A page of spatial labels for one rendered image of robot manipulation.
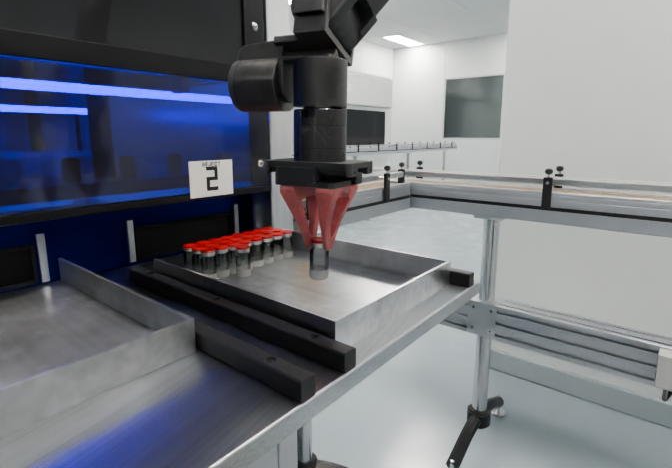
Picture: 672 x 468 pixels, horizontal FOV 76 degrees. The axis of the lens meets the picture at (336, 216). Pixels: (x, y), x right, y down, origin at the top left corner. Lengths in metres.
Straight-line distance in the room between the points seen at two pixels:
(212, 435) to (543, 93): 1.83
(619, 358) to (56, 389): 1.34
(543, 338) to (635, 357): 0.23
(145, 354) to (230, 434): 0.12
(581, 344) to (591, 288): 0.59
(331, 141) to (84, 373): 0.30
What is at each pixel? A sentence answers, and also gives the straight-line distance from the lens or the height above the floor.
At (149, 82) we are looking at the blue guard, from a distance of 0.70.
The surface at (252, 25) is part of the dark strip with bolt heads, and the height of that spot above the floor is 1.28.
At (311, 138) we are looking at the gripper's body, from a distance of 0.44.
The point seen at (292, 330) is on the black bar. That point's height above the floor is 0.90.
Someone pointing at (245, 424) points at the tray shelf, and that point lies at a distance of 0.36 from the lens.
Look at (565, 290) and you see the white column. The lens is 2.06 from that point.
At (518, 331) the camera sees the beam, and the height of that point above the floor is 0.48.
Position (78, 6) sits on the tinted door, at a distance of 0.69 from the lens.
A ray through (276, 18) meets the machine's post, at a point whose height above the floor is 1.30.
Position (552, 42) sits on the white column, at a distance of 2.02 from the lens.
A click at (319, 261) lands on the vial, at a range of 0.48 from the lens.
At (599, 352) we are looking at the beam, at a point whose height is 0.49.
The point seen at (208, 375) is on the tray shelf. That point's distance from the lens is 0.42.
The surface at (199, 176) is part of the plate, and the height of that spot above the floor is 1.02.
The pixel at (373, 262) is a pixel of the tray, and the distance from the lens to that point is 0.70.
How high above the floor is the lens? 1.09
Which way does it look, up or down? 11 degrees down
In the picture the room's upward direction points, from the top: straight up
